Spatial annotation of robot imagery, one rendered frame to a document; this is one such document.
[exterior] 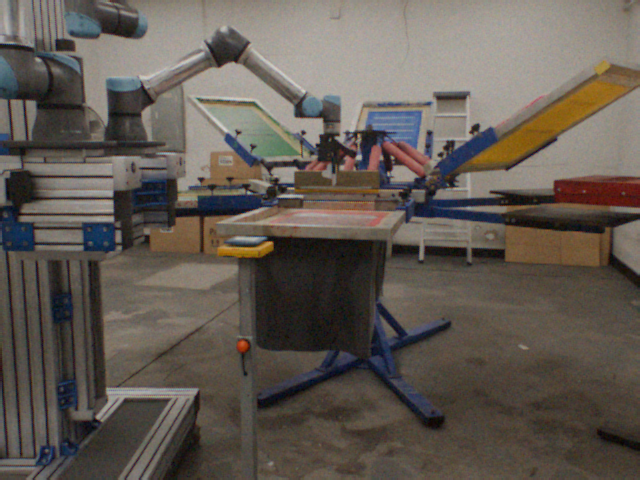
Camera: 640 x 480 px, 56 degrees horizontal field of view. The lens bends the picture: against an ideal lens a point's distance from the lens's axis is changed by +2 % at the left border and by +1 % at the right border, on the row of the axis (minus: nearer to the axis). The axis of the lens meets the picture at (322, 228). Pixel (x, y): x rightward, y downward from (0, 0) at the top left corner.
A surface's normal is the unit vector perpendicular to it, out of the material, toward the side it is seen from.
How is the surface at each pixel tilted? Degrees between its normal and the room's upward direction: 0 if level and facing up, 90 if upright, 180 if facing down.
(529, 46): 90
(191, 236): 90
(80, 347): 90
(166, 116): 90
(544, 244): 78
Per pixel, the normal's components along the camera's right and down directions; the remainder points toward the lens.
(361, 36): -0.23, 0.15
